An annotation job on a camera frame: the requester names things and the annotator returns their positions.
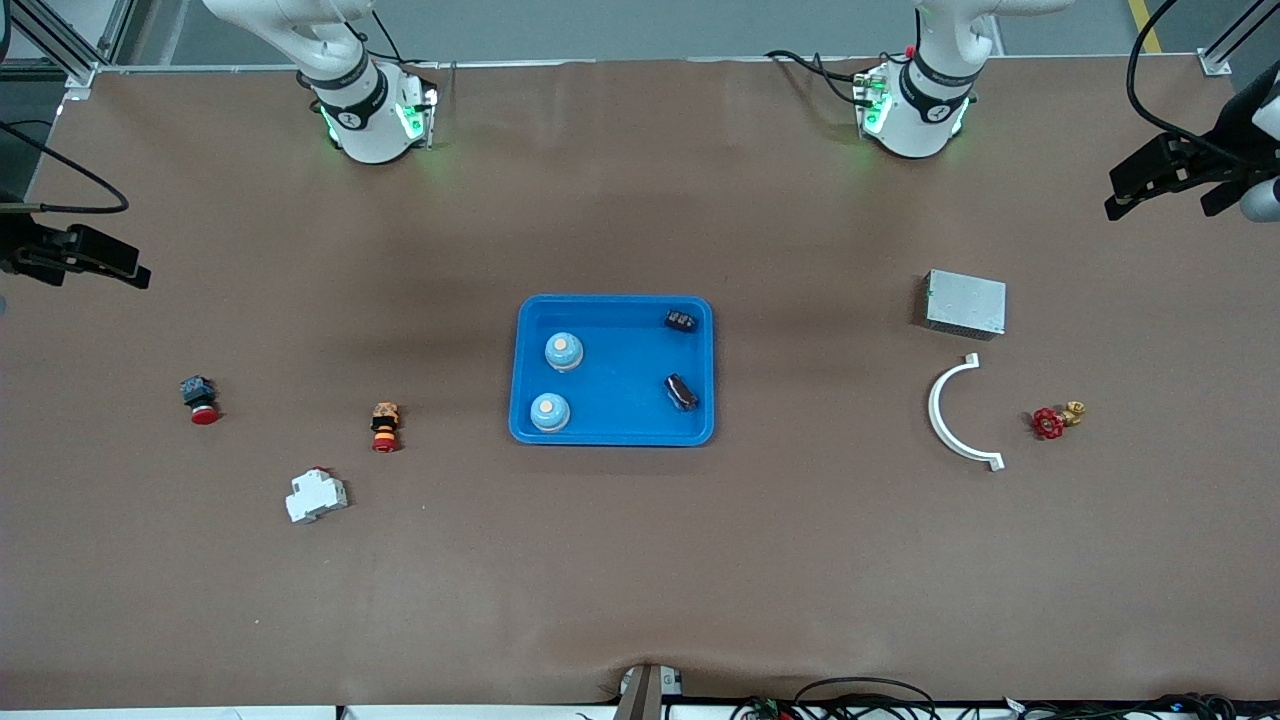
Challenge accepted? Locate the black looped cable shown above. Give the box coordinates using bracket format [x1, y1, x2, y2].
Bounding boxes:
[793, 677, 941, 720]

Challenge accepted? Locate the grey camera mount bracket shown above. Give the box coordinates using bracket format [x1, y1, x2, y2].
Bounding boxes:
[612, 663, 687, 720]

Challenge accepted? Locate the black arm base cable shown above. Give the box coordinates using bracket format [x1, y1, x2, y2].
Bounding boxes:
[370, 10, 413, 67]
[765, 50, 881, 106]

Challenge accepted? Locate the black right arm base cable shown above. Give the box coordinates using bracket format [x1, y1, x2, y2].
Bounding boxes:
[370, 10, 413, 67]

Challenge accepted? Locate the black cable bundle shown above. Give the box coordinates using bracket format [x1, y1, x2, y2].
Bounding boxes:
[1005, 692, 1241, 720]

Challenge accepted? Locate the grey metal box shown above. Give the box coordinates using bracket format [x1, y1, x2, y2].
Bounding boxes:
[922, 268, 1008, 342]

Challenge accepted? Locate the aluminium frame post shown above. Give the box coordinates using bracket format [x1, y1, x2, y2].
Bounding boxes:
[1198, 0, 1280, 77]
[0, 0, 136, 91]

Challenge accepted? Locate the white circuit breaker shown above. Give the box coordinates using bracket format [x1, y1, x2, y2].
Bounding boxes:
[285, 467, 350, 525]

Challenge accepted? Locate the black left arm base cable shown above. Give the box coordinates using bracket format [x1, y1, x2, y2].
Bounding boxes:
[765, 50, 881, 106]

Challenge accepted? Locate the blue plastic tray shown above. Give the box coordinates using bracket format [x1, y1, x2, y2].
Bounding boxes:
[508, 293, 717, 448]

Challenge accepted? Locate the red emergency stop button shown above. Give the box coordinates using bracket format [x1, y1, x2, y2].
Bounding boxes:
[180, 375, 221, 426]

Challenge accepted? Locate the white curved plastic bracket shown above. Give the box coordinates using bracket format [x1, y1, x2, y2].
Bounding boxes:
[927, 353, 1005, 473]

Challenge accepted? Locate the red handwheel brass valve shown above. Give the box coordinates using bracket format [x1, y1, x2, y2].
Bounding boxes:
[1032, 400, 1088, 442]

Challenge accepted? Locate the large table cover mat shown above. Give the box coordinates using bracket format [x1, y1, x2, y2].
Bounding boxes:
[0, 55, 1280, 711]

